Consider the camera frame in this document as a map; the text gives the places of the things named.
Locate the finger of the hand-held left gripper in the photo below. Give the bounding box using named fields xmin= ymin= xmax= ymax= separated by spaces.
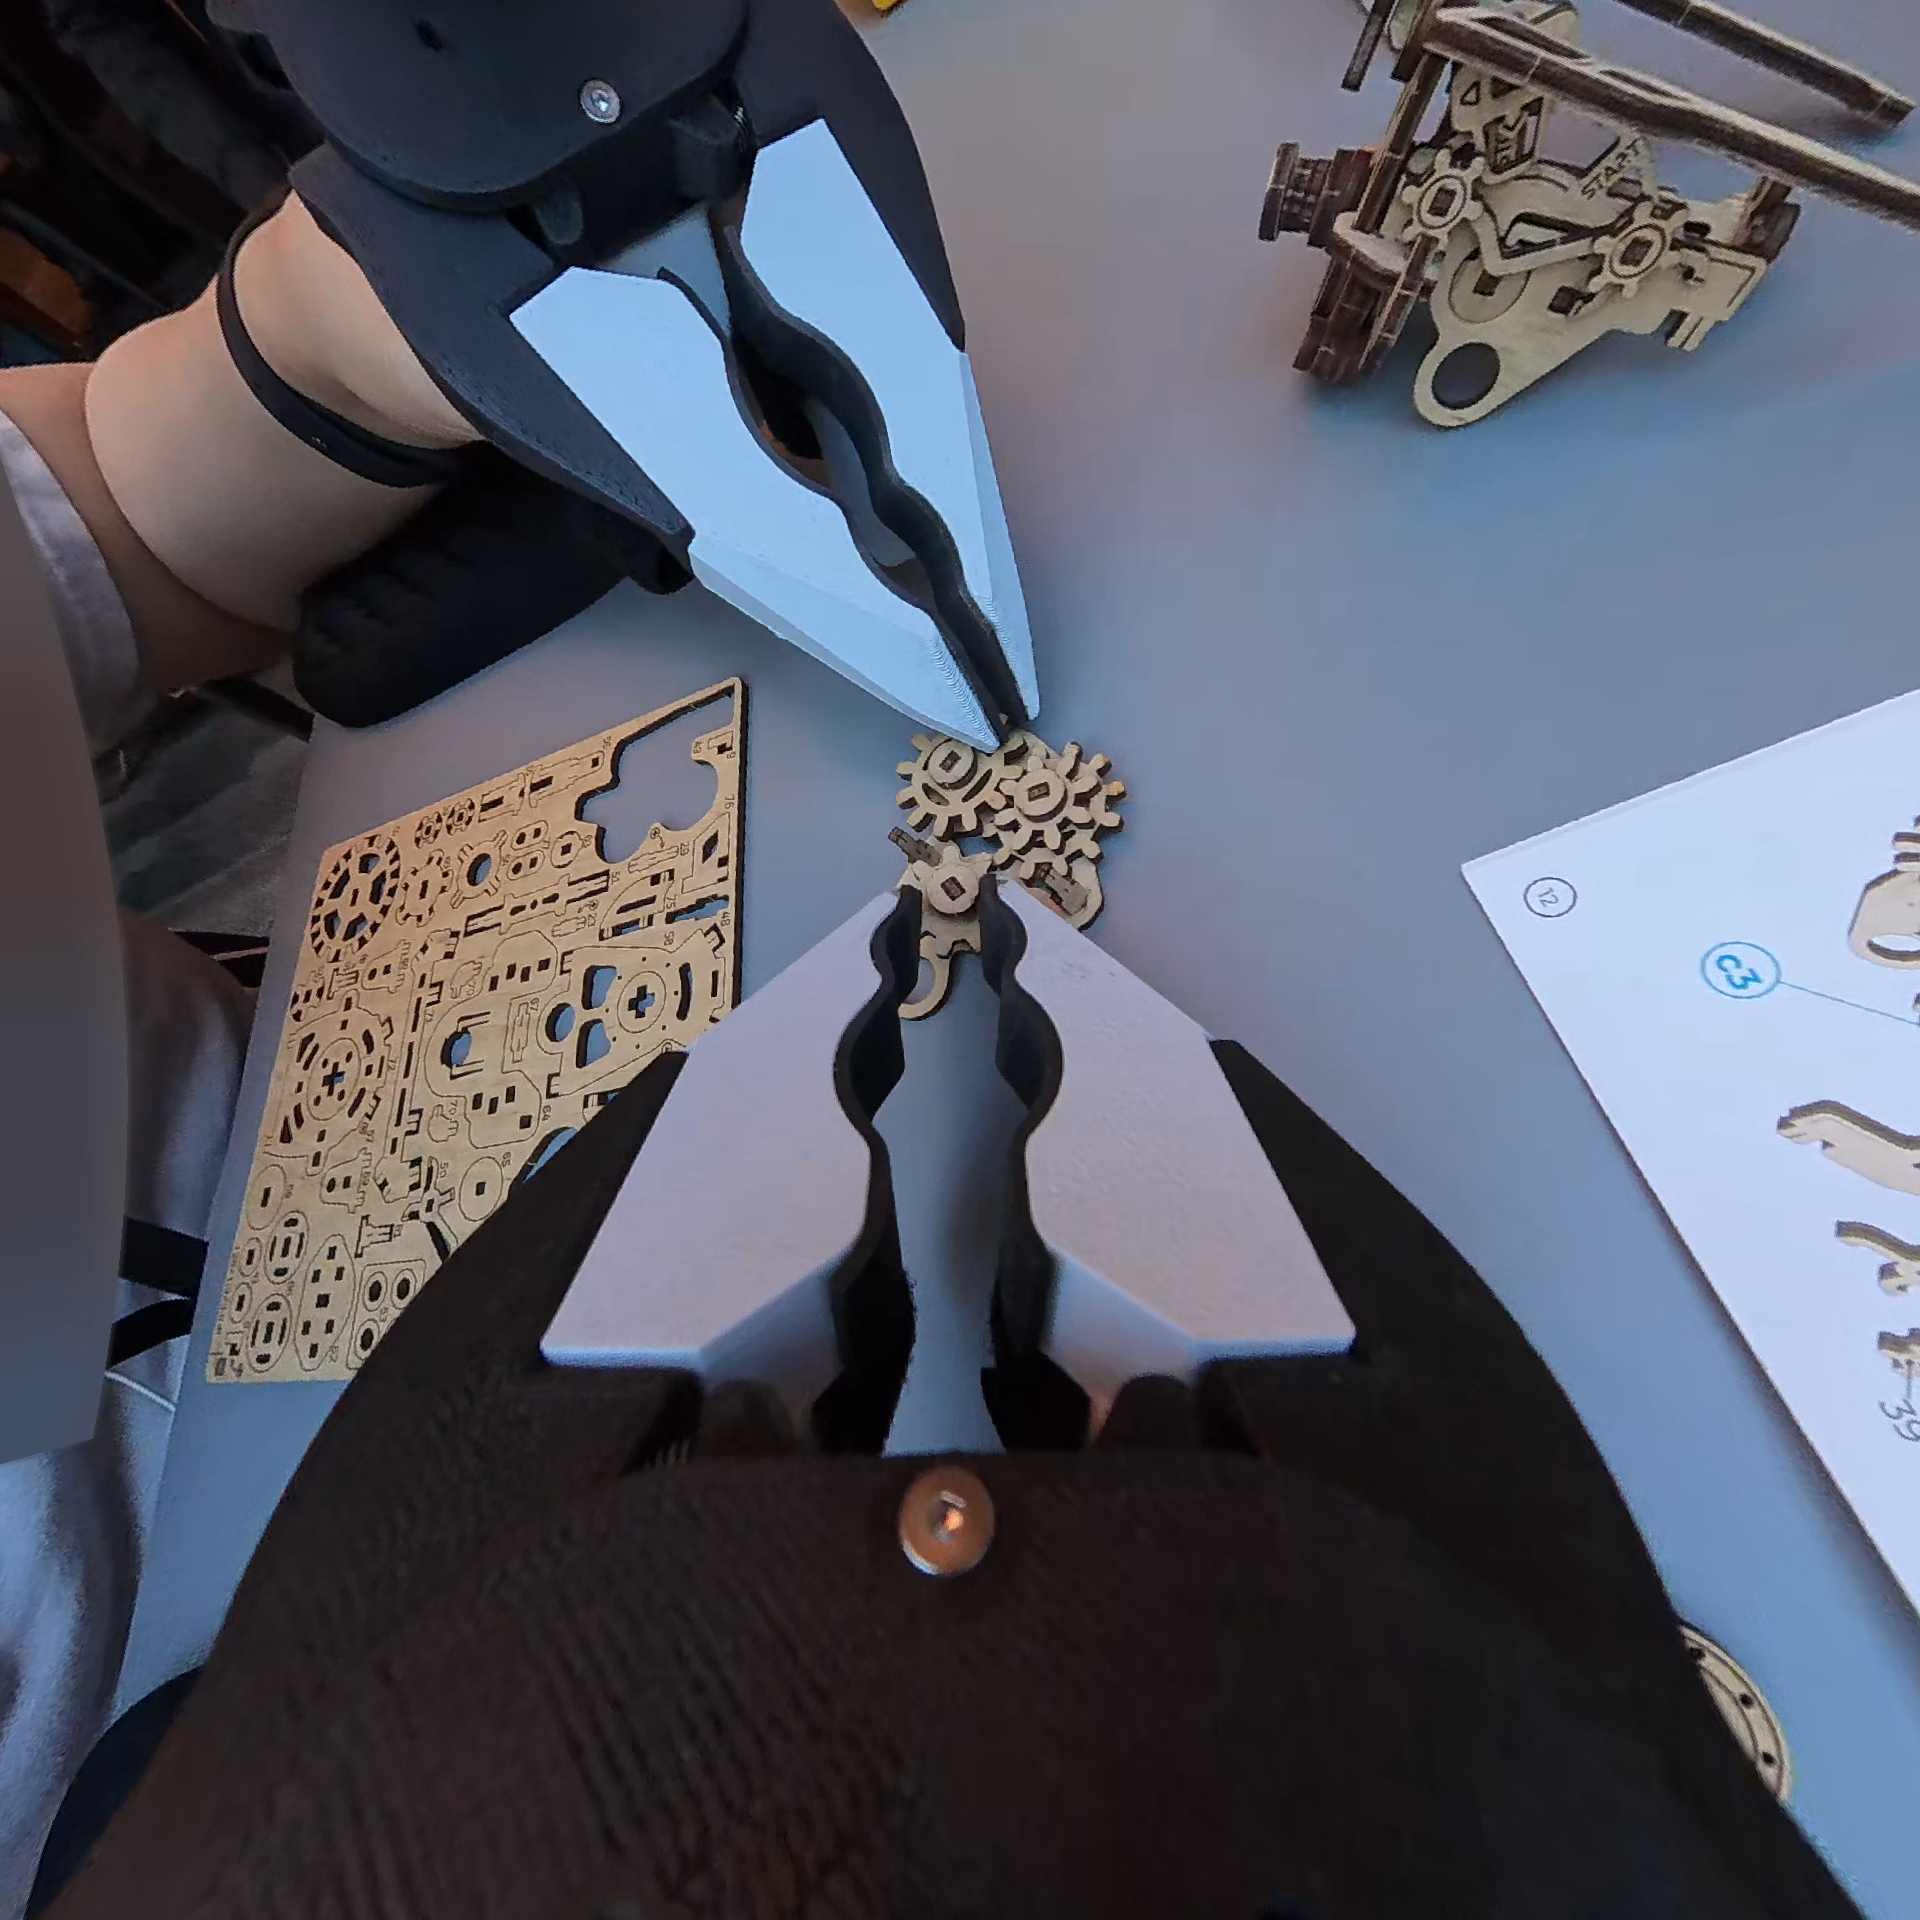
xmin=713 ymin=115 xmax=1042 ymax=730
xmin=506 ymin=262 xmax=1008 ymax=754

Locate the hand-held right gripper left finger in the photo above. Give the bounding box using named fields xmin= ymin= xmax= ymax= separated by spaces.
xmin=536 ymin=889 xmax=927 ymax=1456

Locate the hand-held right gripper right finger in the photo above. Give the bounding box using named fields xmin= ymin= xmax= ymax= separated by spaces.
xmin=978 ymin=881 xmax=1360 ymax=1456

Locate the wooden gear base plate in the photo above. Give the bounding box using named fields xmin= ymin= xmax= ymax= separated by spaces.
xmin=890 ymin=824 xmax=1113 ymax=1024

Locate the small wooden gear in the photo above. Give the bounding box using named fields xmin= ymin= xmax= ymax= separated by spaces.
xmin=901 ymin=840 xmax=1002 ymax=929

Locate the person's left forearm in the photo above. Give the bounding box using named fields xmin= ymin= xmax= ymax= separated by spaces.
xmin=0 ymin=403 xmax=159 ymax=745

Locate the grey desk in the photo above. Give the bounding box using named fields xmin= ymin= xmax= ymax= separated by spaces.
xmin=116 ymin=0 xmax=1920 ymax=1920

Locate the person's left hand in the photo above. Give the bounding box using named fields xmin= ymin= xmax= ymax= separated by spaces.
xmin=81 ymin=194 xmax=489 ymax=669

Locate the laser-cut wooden parts sheet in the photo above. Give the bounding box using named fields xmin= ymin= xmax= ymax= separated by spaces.
xmin=206 ymin=678 xmax=748 ymax=1385

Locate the assembly instruction booklet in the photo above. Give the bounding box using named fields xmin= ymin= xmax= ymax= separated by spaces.
xmin=1462 ymin=692 xmax=1920 ymax=1619

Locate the person's light grey clothing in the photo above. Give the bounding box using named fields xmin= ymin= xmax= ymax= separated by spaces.
xmin=0 ymin=720 xmax=265 ymax=1817

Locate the wooden model vehicle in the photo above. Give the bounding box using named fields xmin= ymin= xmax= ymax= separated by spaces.
xmin=1263 ymin=0 xmax=1920 ymax=442

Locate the wooden plate with round holes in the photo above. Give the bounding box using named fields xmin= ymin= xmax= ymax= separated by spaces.
xmin=1677 ymin=1622 xmax=1796 ymax=1806

